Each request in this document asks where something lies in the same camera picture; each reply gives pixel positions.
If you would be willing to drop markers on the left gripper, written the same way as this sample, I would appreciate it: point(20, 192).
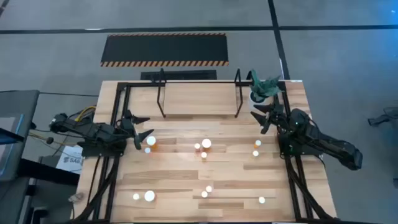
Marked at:
point(127, 127)

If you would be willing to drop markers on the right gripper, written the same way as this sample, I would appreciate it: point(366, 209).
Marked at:
point(275, 118)

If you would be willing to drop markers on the large orange medicine bottle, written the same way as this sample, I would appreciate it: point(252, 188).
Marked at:
point(151, 140)
point(206, 143)

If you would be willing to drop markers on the small orange medicine bottle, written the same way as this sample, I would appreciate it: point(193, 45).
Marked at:
point(203, 154)
point(257, 142)
point(204, 194)

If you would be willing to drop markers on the small yellow medicine bottle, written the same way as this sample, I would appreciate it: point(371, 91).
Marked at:
point(255, 153)

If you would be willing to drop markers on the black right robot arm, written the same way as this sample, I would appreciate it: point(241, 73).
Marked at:
point(326, 143)

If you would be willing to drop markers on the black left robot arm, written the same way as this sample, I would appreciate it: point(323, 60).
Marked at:
point(93, 130)

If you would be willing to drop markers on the large white-capped medicine bottle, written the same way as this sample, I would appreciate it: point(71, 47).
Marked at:
point(149, 195)

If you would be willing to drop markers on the small white-capped medicine bottle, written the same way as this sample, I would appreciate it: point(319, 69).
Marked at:
point(261, 200)
point(136, 196)

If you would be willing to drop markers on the green plant in white pot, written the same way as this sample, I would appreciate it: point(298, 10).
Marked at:
point(264, 88)

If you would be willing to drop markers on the black floor grate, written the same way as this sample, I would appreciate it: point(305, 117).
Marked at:
point(186, 74)

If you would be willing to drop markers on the black hazard-striped floor mat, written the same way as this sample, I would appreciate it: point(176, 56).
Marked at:
point(164, 48)

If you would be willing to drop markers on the black round knob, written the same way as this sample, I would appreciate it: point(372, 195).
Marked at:
point(49, 140)

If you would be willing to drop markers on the brown crumpled lump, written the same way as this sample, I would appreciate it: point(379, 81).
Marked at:
point(76, 197)

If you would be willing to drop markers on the dark monitor screen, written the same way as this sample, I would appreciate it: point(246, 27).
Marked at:
point(9, 149)

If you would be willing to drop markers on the black aluminium table frame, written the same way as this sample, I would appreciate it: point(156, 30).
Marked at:
point(140, 84)

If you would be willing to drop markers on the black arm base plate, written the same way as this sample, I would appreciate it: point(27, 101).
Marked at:
point(295, 151)
point(102, 152)

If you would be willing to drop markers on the wooden shelf black metal frame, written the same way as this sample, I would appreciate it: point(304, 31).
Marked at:
point(199, 99)

